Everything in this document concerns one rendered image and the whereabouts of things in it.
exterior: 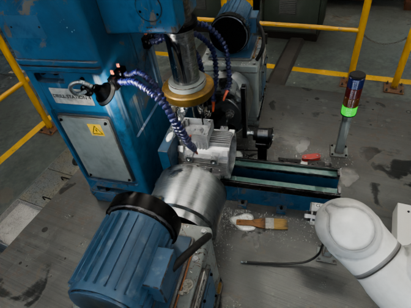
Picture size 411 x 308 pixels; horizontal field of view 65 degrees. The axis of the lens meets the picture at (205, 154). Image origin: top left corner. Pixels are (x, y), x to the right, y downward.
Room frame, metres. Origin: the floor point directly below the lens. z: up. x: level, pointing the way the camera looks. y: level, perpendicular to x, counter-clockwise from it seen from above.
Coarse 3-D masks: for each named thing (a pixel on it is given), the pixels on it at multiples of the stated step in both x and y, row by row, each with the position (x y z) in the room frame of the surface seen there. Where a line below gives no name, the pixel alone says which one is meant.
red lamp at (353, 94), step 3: (348, 87) 1.03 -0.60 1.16; (348, 90) 1.03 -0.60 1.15; (351, 90) 1.02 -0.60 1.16; (354, 90) 1.01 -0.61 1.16; (357, 90) 1.01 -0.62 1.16; (360, 90) 1.01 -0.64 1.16; (345, 93) 1.05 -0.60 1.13; (348, 93) 1.03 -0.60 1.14; (351, 93) 1.02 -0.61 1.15; (354, 93) 1.01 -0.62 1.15; (357, 93) 1.01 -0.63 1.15; (360, 93) 1.02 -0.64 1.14; (348, 96) 1.02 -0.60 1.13; (351, 96) 1.02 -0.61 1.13; (354, 96) 1.01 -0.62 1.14; (357, 96) 1.01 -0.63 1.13; (360, 96) 1.02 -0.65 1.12; (354, 99) 1.01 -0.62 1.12
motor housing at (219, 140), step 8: (216, 136) 0.94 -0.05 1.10; (224, 136) 0.92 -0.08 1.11; (232, 136) 0.94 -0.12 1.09; (216, 144) 0.90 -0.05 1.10; (224, 144) 0.89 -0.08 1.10; (232, 144) 0.99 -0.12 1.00; (184, 152) 0.92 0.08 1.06; (200, 152) 0.90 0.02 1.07; (208, 152) 0.89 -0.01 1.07; (216, 152) 0.88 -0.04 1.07; (232, 152) 0.97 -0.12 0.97; (184, 160) 0.90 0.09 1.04; (200, 160) 0.87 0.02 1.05; (208, 160) 0.87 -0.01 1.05; (224, 160) 0.85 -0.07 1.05; (232, 160) 0.95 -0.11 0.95; (208, 168) 0.86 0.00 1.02; (216, 168) 0.84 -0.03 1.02; (224, 168) 0.84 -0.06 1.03; (232, 168) 0.91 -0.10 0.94
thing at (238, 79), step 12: (240, 84) 1.22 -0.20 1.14; (216, 96) 1.15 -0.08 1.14; (228, 96) 1.13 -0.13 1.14; (240, 96) 1.15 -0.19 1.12; (252, 96) 1.23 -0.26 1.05; (204, 108) 1.17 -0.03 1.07; (216, 108) 1.15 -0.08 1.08; (228, 108) 1.13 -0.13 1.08; (240, 108) 1.12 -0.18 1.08; (216, 120) 1.15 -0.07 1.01; (228, 120) 1.07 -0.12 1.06; (240, 120) 1.11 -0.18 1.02
